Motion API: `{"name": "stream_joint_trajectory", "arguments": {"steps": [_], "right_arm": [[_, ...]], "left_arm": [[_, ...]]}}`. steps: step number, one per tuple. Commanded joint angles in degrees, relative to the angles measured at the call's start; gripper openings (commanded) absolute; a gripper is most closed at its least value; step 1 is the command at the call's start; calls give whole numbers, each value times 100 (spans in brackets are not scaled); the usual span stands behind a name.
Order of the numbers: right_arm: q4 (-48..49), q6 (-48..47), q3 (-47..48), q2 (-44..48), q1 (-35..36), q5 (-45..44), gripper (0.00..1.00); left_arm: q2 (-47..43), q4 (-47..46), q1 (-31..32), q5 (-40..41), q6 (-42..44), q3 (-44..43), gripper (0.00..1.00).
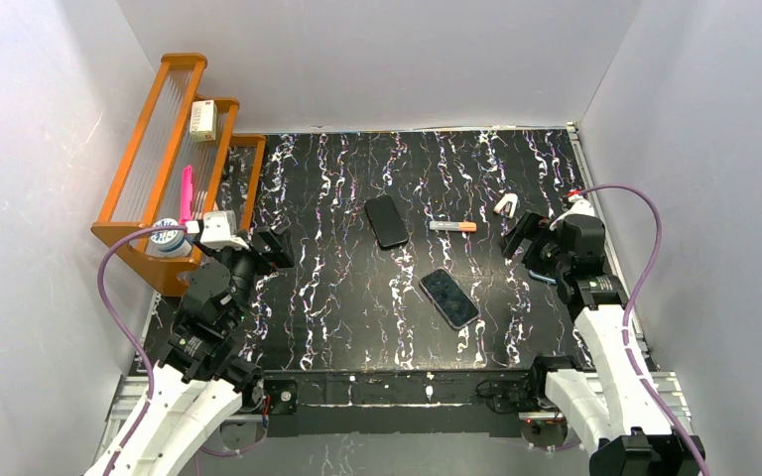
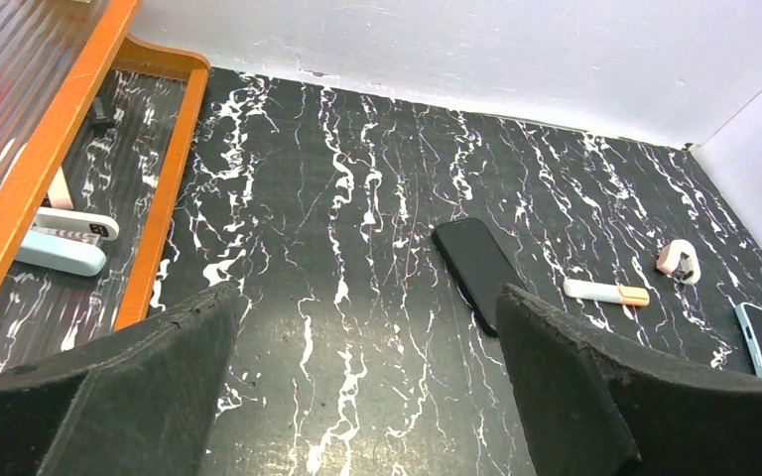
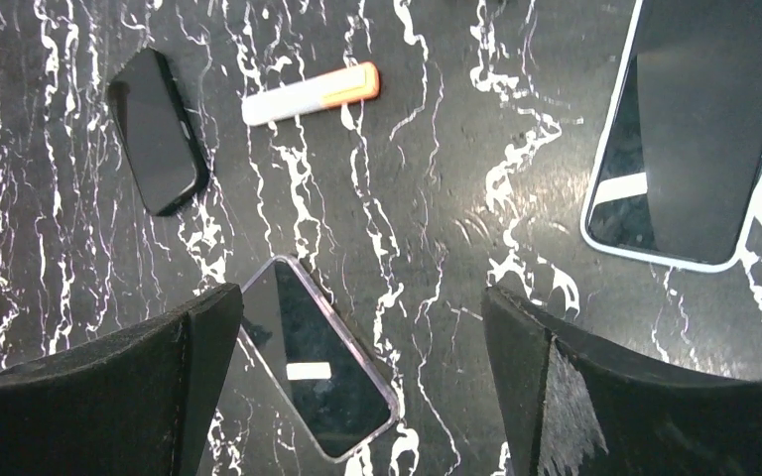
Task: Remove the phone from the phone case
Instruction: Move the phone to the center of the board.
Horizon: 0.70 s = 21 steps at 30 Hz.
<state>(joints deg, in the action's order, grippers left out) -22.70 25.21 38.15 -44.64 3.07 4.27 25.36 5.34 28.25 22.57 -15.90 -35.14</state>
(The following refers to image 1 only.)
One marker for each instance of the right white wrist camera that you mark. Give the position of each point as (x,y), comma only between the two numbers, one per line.
(577,204)

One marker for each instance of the phone in light blue case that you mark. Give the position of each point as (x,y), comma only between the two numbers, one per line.
(544,278)

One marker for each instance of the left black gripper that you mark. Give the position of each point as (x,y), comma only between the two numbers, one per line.
(271,247)

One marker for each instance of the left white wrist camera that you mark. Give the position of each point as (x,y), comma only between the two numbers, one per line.
(219,230)

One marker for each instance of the grey and orange marker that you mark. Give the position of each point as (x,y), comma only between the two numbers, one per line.
(452,226)

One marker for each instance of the orange wooden shelf rack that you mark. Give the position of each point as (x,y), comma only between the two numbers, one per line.
(148,183)

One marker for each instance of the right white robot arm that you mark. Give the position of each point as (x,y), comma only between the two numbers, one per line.
(626,427)

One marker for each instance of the purple phone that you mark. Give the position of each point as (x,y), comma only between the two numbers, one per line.
(448,298)

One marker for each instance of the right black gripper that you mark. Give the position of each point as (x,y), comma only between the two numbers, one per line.
(527,236)

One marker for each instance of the white and red box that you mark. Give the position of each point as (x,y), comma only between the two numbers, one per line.
(203,121)

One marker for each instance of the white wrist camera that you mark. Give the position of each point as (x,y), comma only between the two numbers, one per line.
(219,230)
(577,204)

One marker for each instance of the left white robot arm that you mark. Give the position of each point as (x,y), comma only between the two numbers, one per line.
(198,378)

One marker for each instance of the blue and white tape roll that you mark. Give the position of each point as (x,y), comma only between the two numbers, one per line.
(171,241)

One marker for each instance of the pink highlighter marker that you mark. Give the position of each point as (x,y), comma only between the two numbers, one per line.
(186,195)

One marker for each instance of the black phone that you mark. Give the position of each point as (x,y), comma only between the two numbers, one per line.
(386,222)

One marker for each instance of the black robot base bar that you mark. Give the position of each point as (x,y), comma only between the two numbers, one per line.
(500,403)

